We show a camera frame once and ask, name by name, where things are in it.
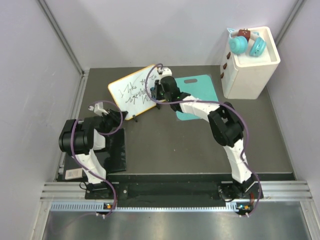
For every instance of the teal cat ear headphones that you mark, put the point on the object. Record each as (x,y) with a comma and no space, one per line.
(238,44)

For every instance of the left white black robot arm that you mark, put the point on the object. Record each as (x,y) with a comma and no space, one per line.
(98,149)

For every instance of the grey slotted cable duct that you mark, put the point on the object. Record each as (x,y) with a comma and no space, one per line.
(103,207)

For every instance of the small label card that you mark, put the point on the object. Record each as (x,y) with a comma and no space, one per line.
(71,174)

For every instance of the black whiteboard foot near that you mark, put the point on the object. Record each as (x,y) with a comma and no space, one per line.
(135,118)

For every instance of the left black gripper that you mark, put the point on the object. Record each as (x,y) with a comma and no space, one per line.
(114,115)

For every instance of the yellow framed whiteboard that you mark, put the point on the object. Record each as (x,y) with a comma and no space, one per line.
(129,92)

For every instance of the black glossy mat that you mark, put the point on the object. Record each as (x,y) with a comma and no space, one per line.
(112,158)

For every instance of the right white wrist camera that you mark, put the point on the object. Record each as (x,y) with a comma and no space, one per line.
(164,72)

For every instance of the brown toy cube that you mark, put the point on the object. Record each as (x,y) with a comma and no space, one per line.
(244,33)

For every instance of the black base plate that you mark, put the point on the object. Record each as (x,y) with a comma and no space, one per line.
(172,193)

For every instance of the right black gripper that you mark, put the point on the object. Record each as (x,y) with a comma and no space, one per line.
(158,85)

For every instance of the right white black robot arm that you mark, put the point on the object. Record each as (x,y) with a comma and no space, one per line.
(227,128)

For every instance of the white drawer cabinet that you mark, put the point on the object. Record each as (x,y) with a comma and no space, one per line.
(244,76)

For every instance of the teal cutting board mat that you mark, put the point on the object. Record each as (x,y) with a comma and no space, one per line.
(199,86)

